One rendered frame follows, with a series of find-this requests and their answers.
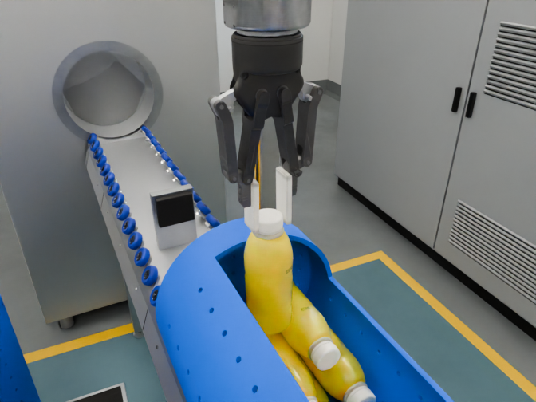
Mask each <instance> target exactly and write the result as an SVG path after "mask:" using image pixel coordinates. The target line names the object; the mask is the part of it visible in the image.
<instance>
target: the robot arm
mask: <svg viewBox="0 0 536 402"><path fill-rule="evenodd" d="M311 6H312V0H223V22H224V24H225V26H226V27H228V28H230V29H234V30H236V31H235V32H233V34H232V35H231V50H232V66H233V78H232V81H231V84H230V89H229V90H228V91H226V92H225V93H223V94H221V95H220V96H218V97H217V96H210V97H209V98H208V104H209V106H210V108H211V110H212V112H213V113H214V115H215V123H216V131H217V137H218V145H219V158H220V164H221V172H222V174H223V175H224V176H225V177H226V178H227V179H228V181H229V182H230V183H238V201H239V203H240V204H241V205H242V206H243V207H244V213H245V224H246V225H247V226H248V227H249V228H250V229H251V231H252V232H253V233H254V234H257V233H258V232H259V183H258V182H257V181H256V180H255V179H254V170H255V164H256V159H257V154H258V146H259V141H260V135H261V131H262V130H263V129H264V124H265V120H266V119H268V118H270V117H272V118H273V119H274V126H275V130H276V135H277V140H278V148H279V153H280V157H281V162H282V166H283V168H282V167H277V168H276V210H278V211H280V212H281V213H282V214H283V222H284V223H285V224H286V225H289V224H291V218H292V196H293V195H296V193H297V184H298V177H299V176H301V175H302V170H301V168H303V167H309V166H310V165H311V164H312V161H313V146H314V137H315V129H316V121H317V107H318V105H319V103H320V100H321V97H322V95H323V92H324V89H323V88H322V87H321V86H318V85H315V84H314V83H312V82H304V79H303V76H302V74H301V67H302V59H303V34H302V32H301V31H299V29H303V28H306V27H307V26H308V25H309V24H310V22H311ZM297 96H299V98H300V99H299V102H298V118H297V127H296V138H295V137H294V127H293V122H294V115H293V109H292V104H293V103H294V101H295V100H296V98H297ZM235 101H237V102H238V103H239V104H240V106H241V107H242V108H243V110H242V134H241V140H240V145H239V150H238V161H237V153H236V144H235V129H234V122H233V119H232V116H231V113H233V112H234V102H235Z"/></svg>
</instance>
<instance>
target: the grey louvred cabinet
mask: <svg viewBox="0 0 536 402"><path fill-rule="evenodd" d="M334 174H336V175H337V176H338V185H339V186H340V187H342V188H343V189H344V190H346V191H347V192H348V193H349V194H350V195H351V196H353V197H354V198H355V199H357V200H358V201H359V202H361V203H362V204H363V205H365V206H366V207H367V208H368V209H369V210H370V211H372V212H373V213H374V214H375V215H377V216H378V217H380V218H381V219H382V220H384V221H385V222H386V223H387V224H388V225H389V226H390V227H392V228H393V229H394V230H396V231H397V232H398V233H400V234H401V235H403V236H404V237H405V238H406V239H407V240H408V241H409V242H411V243H412V244H413V245H415V246H416V247H417V248H419V249H420V250H421V251H423V252H424V253H425V254H426V255H427V256H428V257H430V258H431V259H432V260H434V261H435V262H436V263H438V264H439V265H440V266H442V267H443V268H444V269H445V270H446V271H447V272H449V273H450V274H451V275H453V276H454V277H455V278H457V279H458V280H459V281H460V282H462V283H463V284H464V285H465V286H466V287H468V288H469V289H470V290H472V291H473V292H474V293H475V294H477V295H478V296H479V297H481V298H482V299H483V300H484V301H485V302H486V303H488V304H489V305H491V306H492V307H493V308H494V309H496V310H497V311H498V312H500V313H501V314H502V315H503V316H504V317H505V318H507V319H508V320H509V321H511V322H512V323H513V324H515V325H516V326H517V327H519V328H520V329H521V330H522V331H523V332H524V333H526V334H527V335H528V336H529V337H531V338H532V339H534V340H535V341H536V0H348V9H347V19H346V29H345V48H344V59H343V69H342V79H341V99H340V108H339V119H338V129H337V148H336V159H335V168H334Z"/></svg>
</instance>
